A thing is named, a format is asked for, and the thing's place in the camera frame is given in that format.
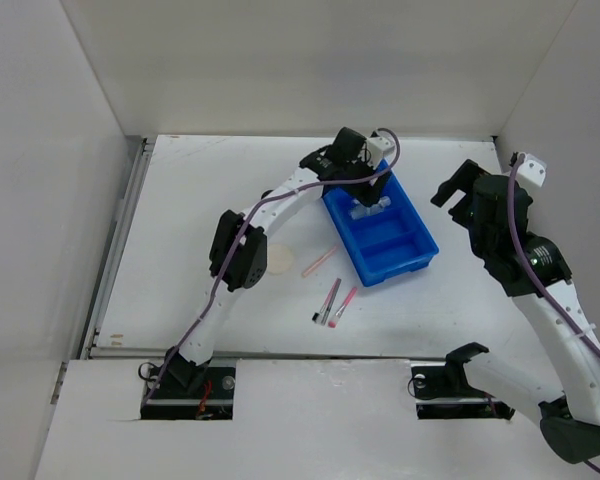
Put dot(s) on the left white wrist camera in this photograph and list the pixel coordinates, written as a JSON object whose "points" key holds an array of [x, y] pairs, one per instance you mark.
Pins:
{"points": [[378, 147]]}

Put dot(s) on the pink lip pencil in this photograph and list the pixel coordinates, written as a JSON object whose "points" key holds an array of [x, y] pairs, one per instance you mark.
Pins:
{"points": [[319, 261]]}

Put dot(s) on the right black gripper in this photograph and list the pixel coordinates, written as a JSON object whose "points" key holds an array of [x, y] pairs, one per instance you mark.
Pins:
{"points": [[464, 179]]}

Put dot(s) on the grey handle makeup brush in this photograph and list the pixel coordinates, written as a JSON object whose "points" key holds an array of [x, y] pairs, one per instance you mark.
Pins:
{"points": [[320, 316]]}

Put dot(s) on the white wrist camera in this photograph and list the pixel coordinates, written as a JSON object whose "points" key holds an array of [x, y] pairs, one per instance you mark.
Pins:
{"points": [[378, 147], [530, 171]]}

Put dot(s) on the pink handle makeup brush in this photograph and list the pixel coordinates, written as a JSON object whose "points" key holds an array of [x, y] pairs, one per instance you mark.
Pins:
{"points": [[335, 318]]}

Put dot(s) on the left metal rail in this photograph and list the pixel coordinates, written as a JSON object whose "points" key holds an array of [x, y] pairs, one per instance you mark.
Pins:
{"points": [[140, 152]]}

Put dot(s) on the cream round powder puff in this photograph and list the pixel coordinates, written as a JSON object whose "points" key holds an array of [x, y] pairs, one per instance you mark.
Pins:
{"points": [[280, 259]]}

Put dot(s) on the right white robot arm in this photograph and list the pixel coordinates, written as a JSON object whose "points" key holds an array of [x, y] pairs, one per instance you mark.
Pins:
{"points": [[535, 276]]}

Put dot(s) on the blue compartment tray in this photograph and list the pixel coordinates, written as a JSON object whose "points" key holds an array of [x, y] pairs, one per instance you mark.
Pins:
{"points": [[390, 242]]}

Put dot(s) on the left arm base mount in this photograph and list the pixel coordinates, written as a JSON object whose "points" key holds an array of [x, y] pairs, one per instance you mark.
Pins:
{"points": [[211, 398]]}

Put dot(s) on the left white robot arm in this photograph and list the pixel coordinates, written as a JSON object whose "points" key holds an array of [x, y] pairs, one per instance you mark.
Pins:
{"points": [[238, 261]]}

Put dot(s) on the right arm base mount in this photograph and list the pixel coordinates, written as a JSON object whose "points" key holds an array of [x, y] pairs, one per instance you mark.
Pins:
{"points": [[437, 398]]}

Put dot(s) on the clear plastic bottle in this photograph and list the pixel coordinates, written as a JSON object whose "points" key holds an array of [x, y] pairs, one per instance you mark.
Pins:
{"points": [[359, 211]]}

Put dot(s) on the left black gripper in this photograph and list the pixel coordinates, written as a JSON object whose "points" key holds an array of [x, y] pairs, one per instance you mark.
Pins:
{"points": [[367, 193]]}

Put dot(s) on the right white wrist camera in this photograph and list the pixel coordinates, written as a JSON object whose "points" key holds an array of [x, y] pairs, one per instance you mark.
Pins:
{"points": [[530, 171]]}

